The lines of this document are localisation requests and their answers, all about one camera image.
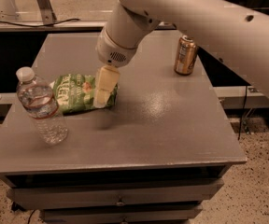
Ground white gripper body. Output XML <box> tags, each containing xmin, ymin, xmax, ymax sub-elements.
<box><xmin>96</xmin><ymin>3</ymin><xmax>160</xmax><ymax>67</ymax></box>

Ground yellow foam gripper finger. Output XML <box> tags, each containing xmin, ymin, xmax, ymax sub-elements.
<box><xmin>93</xmin><ymin>65</ymin><xmax>120</xmax><ymax>108</ymax></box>

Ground green jalapeno chip bag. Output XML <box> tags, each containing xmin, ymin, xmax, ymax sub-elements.
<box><xmin>50</xmin><ymin>73</ymin><xmax>120</xmax><ymax>116</ymax></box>

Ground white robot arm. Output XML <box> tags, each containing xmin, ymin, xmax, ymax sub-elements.
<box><xmin>96</xmin><ymin>0</ymin><xmax>269</xmax><ymax>99</ymax></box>

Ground clear plastic water bottle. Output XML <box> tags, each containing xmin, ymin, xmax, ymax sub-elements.
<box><xmin>16</xmin><ymin>66</ymin><xmax>68</xmax><ymax>146</ymax></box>

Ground gold soda can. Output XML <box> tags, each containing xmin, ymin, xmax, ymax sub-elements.
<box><xmin>174</xmin><ymin>35</ymin><xmax>198</xmax><ymax>76</ymax></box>

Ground grey drawer cabinet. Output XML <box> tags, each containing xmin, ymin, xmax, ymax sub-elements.
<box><xmin>0</xmin><ymin>30</ymin><xmax>248</xmax><ymax>224</ymax></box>

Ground upper grey drawer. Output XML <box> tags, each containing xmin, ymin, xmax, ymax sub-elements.
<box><xmin>7</xmin><ymin>178</ymin><xmax>224</xmax><ymax>209</ymax></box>

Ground grey drawer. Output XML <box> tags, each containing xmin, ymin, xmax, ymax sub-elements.
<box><xmin>7</xmin><ymin>178</ymin><xmax>224</xmax><ymax>209</ymax></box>
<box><xmin>41</xmin><ymin>203</ymin><xmax>202</xmax><ymax>224</ymax></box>

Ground lower grey drawer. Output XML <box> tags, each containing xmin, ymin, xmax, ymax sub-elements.
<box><xmin>41</xmin><ymin>203</ymin><xmax>202</xmax><ymax>224</ymax></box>

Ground metal frame rail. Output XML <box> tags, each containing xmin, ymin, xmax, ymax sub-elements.
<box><xmin>0</xmin><ymin>19</ymin><xmax>176</xmax><ymax>34</ymax></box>

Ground black cable on rail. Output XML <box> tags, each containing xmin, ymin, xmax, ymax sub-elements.
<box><xmin>0</xmin><ymin>18</ymin><xmax>82</xmax><ymax>28</ymax></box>

